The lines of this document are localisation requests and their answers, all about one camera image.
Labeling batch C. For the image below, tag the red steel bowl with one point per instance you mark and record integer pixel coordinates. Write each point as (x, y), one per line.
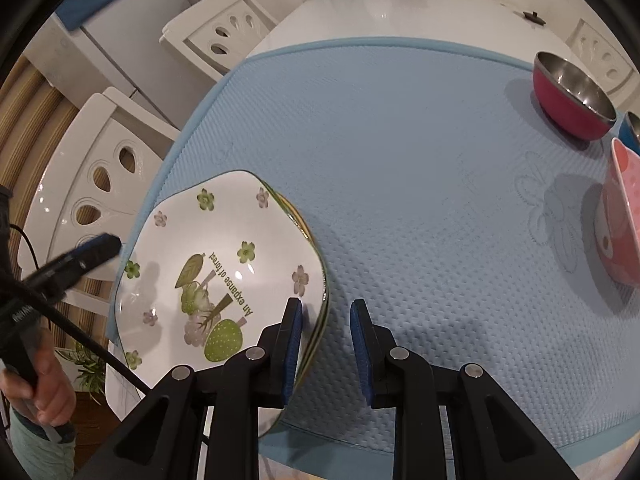
(560, 105)

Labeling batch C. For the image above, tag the green potted plant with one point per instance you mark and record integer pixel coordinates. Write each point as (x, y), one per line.
(87, 370)

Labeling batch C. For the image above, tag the white dining chair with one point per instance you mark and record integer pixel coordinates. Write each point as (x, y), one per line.
(75, 175)
(600, 55)
(220, 25)

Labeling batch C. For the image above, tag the person's grey green trousers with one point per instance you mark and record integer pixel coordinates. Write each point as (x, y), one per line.
(42, 452)

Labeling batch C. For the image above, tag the printed tablecloth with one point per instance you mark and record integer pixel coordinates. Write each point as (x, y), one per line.
(325, 465)

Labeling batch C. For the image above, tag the person's left hand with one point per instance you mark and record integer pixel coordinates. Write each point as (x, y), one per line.
(52, 395)

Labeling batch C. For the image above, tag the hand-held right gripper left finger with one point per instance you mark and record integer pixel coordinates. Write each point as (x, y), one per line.
(292, 355)

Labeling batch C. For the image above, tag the small black lid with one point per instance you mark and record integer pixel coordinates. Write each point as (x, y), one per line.
(534, 16)

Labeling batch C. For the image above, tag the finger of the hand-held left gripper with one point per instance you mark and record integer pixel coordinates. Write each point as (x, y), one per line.
(100, 249)

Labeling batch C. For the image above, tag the blue steel bowl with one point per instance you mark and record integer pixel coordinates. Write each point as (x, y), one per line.
(627, 140)

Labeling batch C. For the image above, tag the white refrigerator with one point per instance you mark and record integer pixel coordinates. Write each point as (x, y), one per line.
(130, 45)

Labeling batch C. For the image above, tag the pink ceramic bowl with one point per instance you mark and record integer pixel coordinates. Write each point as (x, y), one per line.
(620, 220)

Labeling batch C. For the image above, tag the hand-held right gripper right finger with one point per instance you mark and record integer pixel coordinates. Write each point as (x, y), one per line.
(361, 355)

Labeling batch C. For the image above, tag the light blue table mat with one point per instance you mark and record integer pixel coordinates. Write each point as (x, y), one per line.
(425, 185)

